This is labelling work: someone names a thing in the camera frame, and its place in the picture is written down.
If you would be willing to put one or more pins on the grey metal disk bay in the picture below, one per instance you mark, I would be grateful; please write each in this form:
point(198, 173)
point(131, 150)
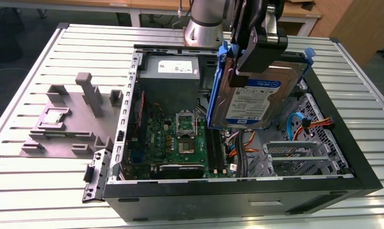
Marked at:
point(294, 144)

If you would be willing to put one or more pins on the wooden cabinet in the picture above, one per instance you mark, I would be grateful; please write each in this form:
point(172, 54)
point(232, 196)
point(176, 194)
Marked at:
point(363, 28)

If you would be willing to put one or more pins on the thin metal locking lever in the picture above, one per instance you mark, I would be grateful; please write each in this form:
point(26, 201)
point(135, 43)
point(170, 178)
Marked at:
point(196, 126)

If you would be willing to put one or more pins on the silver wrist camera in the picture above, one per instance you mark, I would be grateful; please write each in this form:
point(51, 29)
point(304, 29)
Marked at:
point(271, 19)

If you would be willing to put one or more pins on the grey power supply unit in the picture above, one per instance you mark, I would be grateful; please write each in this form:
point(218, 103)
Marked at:
point(170, 93)

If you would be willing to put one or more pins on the black graphics card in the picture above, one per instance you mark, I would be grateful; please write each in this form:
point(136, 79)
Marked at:
point(179, 170)

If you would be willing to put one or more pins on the black RAM slot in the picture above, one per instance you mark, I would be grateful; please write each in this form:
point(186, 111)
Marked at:
point(220, 152)
point(214, 152)

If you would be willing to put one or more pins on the grey card retainer bracket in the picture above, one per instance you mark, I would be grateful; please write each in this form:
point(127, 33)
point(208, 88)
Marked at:
point(98, 171)

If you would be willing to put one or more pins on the black PC case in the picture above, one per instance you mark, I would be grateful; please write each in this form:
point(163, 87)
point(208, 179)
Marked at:
point(211, 198)

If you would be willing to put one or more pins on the wooden desk white frame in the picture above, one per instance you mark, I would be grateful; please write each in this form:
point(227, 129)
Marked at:
point(83, 6)
point(300, 12)

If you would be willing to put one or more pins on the hard disk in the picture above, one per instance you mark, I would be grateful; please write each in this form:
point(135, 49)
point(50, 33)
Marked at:
point(255, 105)

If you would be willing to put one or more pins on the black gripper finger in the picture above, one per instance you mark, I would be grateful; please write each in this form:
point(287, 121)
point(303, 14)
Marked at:
point(239, 21)
point(262, 55)

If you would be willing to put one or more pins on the green motherboard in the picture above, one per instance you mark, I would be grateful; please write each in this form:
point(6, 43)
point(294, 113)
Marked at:
point(160, 143)

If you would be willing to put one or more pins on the black office chair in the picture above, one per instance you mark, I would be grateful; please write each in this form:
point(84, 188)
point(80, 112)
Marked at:
point(4, 35)

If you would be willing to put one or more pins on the grey parts rack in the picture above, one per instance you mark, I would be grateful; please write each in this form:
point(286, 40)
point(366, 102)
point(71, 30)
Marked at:
point(80, 124)

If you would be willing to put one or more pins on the silver CPU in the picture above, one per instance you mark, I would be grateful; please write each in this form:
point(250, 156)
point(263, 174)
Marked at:
point(52, 118)

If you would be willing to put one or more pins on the CPU socket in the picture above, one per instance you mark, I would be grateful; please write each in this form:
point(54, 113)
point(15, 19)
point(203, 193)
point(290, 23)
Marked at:
point(188, 147)

